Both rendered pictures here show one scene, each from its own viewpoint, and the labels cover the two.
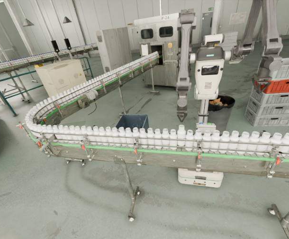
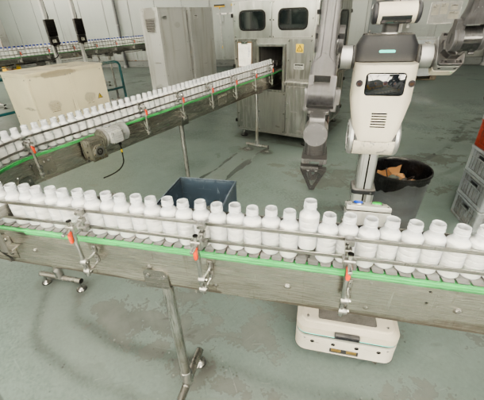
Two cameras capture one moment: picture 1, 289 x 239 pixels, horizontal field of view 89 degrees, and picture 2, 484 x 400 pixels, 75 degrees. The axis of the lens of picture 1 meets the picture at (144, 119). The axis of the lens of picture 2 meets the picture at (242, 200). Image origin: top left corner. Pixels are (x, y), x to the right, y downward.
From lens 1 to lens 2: 0.16 m
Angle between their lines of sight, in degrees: 2
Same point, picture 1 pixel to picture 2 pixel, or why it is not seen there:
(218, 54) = (406, 49)
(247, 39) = (476, 13)
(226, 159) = (412, 290)
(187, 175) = (316, 330)
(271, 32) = not seen: outside the picture
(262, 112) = not seen: outside the picture
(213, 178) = (376, 340)
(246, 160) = (459, 294)
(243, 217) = not seen: outside the picture
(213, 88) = (389, 129)
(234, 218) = not seen: outside the picture
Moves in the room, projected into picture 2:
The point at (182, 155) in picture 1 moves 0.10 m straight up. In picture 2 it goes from (307, 274) to (309, 249)
